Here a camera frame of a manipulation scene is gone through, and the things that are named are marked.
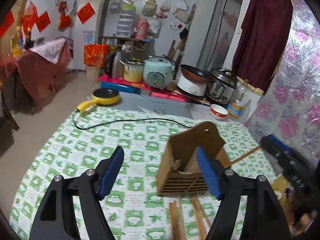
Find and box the wooden chopstick bundle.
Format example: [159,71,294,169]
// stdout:
[192,194,207,240]
[178,198,187,240]
[194,195,212,227]
[229,145,261,166]

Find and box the lone wooden chopstick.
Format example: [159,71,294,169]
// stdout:
[169,202,181,240]

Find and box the yellow fleece glove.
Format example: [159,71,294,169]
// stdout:
[271,175,295,207]

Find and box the green patterned tablecloth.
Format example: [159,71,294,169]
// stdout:
[8,106,278,240]

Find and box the clear plastic oil bottle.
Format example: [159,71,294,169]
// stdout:
[227,84,249,119]

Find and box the red white bowl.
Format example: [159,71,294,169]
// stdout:
[210,104,228,120]

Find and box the black silver pressure cooker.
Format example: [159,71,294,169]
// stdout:
[205,69,238,105]

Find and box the wooden chopstick holder box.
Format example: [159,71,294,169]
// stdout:
[156,121,231,196]

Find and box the yellow electric frying pan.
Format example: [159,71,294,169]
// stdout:
[76,88,120,112]

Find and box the white cooker with brown pan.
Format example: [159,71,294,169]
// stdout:
[163,55,210,99]

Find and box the dark red curtain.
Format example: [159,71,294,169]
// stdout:
[232,0,293,94]

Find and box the steel electric kettle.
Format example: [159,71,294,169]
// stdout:
[103,49,125,78]

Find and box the yellow cooking pot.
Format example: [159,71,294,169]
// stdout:
[120,61,144,83]

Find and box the red covered side table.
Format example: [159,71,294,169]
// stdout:
[1,37,72,112]

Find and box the red gift bag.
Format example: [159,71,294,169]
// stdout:
[84,44,110,67]

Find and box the mint green rice cooker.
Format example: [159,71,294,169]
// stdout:
[143,56,174,90]

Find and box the yellow cooking oil jug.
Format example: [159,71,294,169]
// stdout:
[11,25,24,57]

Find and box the stacked plastic drawer tower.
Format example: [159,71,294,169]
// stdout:
[116,4,136,37]

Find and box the pink thermos jug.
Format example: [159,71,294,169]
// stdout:
[136,18,152,40]

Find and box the white refrigerator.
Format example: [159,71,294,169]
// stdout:
[72,0,111,70]

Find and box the floral foil wall cover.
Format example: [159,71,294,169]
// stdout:
[245,0,319,166]

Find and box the black power cable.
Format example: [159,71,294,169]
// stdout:
[72,109,192,131]

